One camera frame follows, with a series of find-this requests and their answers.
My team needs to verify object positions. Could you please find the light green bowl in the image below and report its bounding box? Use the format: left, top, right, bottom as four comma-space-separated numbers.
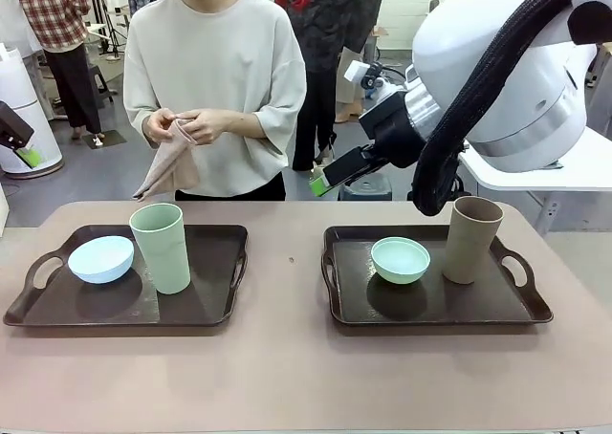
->
370, 235, 432, 286

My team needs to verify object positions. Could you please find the black braided cable sleeve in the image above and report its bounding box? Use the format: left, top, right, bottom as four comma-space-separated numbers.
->
410, 0, 575, 218

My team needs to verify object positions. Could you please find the grey blue water jug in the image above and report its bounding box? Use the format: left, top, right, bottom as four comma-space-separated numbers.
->
338, 175, 394, 202

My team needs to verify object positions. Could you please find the person's right hand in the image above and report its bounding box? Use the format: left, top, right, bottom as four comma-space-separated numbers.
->
142, 108, 181, 144

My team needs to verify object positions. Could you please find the person's left hand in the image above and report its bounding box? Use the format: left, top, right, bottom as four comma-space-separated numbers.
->
179, 108, 226, 144

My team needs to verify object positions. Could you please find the beige cloth mat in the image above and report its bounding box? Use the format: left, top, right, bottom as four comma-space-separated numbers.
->
132, 116, 201, 203

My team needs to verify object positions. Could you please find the dark brown tray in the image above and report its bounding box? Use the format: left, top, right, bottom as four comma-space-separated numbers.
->
3, 223, 251, 329
320, 224, 555, 328

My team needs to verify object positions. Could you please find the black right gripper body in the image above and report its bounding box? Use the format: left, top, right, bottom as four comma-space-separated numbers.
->
358, 92, 427, 170

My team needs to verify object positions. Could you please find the light green cup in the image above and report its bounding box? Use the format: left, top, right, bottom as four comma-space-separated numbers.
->
128, 203, 193, 295

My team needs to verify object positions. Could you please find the white side table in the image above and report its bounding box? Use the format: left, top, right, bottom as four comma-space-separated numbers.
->
457, 144, 612, 237

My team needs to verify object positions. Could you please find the person in cream shirt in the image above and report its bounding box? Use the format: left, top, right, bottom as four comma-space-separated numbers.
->
122, 0, 308, 202

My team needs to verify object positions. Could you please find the bystander in dark patterned jacket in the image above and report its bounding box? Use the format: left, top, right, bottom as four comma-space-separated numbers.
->
285, 0, 386, 173

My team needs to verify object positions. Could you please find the dark stand base plate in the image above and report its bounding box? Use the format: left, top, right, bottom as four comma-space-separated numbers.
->
81, 129, 128, 150

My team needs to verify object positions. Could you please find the white air purifier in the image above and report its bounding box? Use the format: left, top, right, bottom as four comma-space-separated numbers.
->
0, 44, 65, 175

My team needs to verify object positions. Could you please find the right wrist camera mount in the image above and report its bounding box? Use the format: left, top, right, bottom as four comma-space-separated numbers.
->
342, 59, 408, 101

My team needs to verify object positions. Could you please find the brown cup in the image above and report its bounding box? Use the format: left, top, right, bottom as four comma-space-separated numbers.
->
441, 195, 505, 286

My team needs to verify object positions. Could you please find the person's left forearm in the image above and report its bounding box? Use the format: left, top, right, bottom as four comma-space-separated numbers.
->
220, 110, 265, 140

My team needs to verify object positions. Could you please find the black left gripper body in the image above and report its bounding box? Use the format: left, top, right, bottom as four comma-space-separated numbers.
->
0, 100, 36, 148

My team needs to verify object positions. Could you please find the light blue bowl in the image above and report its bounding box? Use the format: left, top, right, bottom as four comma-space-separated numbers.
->
67, 234, 136, 286

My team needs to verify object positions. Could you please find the grey metal stool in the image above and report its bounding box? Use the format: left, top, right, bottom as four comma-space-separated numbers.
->
84, 63, 117, 106

